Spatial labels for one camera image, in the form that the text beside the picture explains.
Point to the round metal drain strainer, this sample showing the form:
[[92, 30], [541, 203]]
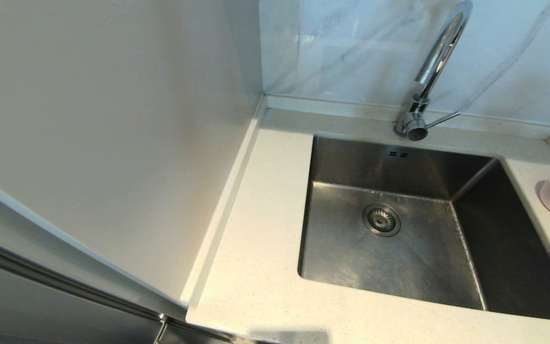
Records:
[[381, 220]]

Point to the grey steel appliance front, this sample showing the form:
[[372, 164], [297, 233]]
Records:
[[17, 310]]

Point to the stainless steel sink basin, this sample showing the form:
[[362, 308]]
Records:
[[399, 267]]

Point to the white cabinet side panel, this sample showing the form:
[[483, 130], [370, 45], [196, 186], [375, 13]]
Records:
[[112, 143]]

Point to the chrome gooseneck faucet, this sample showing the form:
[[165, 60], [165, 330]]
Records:
[[439, 52]]

